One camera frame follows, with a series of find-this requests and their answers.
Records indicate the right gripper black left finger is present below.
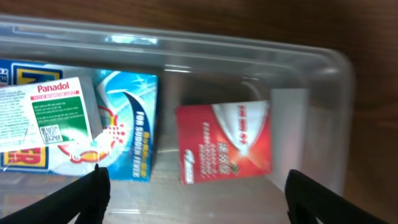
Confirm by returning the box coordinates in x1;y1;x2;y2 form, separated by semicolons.
1;165;111;224

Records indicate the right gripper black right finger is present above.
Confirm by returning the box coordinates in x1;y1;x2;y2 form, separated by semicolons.
284;169;385;224

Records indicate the white green Panadol box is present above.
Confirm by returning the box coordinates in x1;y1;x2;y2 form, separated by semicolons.
1;77;103;152

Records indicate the blue Kool Fever box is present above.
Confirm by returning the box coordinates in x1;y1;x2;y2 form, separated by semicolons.
1;59;158;182

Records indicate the red Panadol ActiFast box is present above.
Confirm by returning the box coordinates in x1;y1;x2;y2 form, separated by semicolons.
176;100;272;185

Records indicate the clear plastic container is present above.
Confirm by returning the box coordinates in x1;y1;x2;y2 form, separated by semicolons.
1;15;353;223

